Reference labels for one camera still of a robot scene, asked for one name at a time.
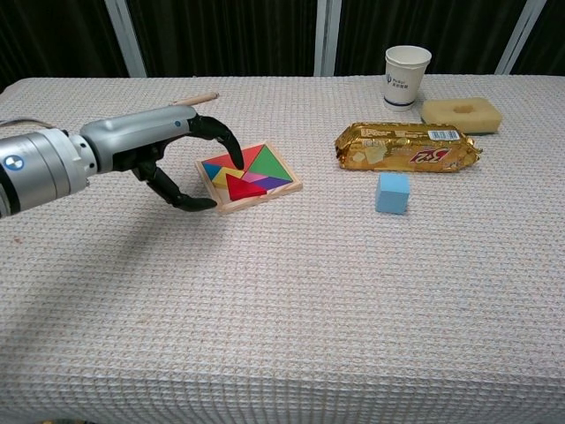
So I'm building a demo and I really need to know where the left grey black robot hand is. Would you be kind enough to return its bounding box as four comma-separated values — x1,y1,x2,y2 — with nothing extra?
79,105,245,214

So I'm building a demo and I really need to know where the medium red tangram triangle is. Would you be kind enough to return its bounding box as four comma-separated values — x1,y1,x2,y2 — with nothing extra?
225,171,267,202

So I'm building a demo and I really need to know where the large red tangram triangle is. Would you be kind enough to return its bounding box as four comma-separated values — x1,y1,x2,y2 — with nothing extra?
201,143,265,171

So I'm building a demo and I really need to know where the yellow tangram square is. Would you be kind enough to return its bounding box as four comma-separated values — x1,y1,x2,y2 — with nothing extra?
211,166,246,189

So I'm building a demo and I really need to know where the large green tangram triangle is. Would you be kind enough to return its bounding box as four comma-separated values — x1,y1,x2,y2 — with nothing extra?
247,143,294,183

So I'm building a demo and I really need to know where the purple tangram parallelogram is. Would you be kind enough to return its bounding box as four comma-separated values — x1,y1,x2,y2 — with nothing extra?
253,176,293,194

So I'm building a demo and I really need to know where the thin wooden stick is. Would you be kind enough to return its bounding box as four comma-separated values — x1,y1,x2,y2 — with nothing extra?
171,91,220,107

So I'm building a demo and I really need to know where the dark pleated curtain panel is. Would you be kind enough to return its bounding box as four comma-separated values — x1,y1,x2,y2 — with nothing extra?
125,0,320,79
334,0,531,77
511,0,565,76
0,0,133,94

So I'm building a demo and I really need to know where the beige waffle tablecloth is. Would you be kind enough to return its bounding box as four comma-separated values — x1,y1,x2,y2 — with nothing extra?
0,73,565,424

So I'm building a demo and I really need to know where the gold foil snack package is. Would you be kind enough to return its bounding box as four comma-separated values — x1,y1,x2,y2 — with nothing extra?
333,122,484,174

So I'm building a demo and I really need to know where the light blue cube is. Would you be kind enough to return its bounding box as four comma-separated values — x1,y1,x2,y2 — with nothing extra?
374,172,411,216

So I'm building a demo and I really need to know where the white paper cup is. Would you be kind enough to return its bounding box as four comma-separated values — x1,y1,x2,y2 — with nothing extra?
382,44,433,112

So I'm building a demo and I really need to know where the yellow sponge with hole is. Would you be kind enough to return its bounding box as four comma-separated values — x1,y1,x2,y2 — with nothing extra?
419,97,505,136

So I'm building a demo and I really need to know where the white partition post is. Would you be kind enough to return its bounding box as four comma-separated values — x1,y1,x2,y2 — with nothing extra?
104,0,148,79
313,0,343,77
493,0,548,75

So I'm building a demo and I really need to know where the wooden tangram puzzle tray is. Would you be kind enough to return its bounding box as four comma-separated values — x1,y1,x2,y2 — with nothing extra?
194,140,305,217

